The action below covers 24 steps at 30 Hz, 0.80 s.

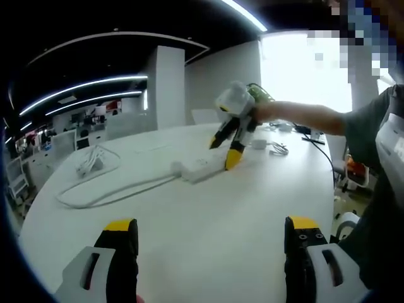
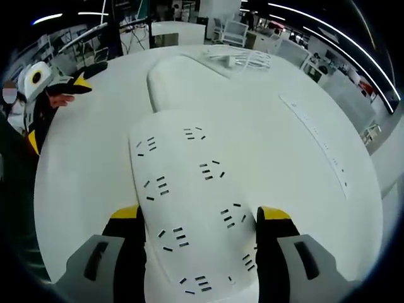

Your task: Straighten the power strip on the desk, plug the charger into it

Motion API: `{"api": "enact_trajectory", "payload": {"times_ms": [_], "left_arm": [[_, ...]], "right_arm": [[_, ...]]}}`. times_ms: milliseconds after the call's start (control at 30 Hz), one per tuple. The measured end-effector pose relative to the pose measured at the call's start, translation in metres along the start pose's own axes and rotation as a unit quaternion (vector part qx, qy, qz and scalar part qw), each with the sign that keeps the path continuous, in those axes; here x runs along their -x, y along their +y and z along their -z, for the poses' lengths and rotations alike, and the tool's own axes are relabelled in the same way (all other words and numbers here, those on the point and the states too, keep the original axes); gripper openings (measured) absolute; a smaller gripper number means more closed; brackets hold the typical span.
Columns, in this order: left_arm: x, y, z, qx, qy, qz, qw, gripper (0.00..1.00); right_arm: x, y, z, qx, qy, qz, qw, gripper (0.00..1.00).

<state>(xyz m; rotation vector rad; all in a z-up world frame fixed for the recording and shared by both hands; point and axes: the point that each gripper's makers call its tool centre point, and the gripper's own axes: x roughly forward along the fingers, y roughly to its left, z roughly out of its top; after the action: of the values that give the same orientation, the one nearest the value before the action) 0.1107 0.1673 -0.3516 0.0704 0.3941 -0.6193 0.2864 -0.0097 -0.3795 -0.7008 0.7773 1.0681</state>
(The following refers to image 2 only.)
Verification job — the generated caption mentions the person's dark clothing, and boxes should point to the person's dark clothing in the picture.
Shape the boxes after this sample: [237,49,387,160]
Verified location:
[0,107,44,285]

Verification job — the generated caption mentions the white mesh chair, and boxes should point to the white mesh chair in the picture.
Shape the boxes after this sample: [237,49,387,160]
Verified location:
[220,20,249,45]

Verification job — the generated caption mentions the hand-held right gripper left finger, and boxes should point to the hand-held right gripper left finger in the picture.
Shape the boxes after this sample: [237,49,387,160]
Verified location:
[52,204,148,303]

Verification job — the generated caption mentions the white desk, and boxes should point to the white desk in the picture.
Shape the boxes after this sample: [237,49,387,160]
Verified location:
[33,44,384,303]

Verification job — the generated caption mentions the white office cabinets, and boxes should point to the white office cabinets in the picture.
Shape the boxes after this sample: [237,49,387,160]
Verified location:
[276,37,375,107]

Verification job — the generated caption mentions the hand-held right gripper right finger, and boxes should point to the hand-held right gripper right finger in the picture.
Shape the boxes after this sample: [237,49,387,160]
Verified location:
[254,205,364,303]

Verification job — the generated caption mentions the long ceiling light strip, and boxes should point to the long ceiling light strip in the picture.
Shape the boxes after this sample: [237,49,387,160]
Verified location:
[266,1,396,93]

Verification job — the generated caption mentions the white power strip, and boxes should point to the white power strip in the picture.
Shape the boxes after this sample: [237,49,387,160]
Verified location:
[127,108,273,303]

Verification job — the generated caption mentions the person's left hand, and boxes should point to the person's left hand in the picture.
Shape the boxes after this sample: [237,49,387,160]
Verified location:
[47,92,76,110]

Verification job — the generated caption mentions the desk inlay strip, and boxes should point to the desk inlay strip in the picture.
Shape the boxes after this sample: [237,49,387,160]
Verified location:
[278,93,348,200]

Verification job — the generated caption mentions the white power strip cable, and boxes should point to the white power strip cable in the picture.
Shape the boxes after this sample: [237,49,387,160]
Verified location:
[146,53,241,114]

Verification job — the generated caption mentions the black pole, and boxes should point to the black pole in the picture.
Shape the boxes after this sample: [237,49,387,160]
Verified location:
[105,0,123,60]

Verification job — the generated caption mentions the white counter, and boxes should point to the white counter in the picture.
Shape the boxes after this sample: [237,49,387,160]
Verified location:
[150,20,206,49]

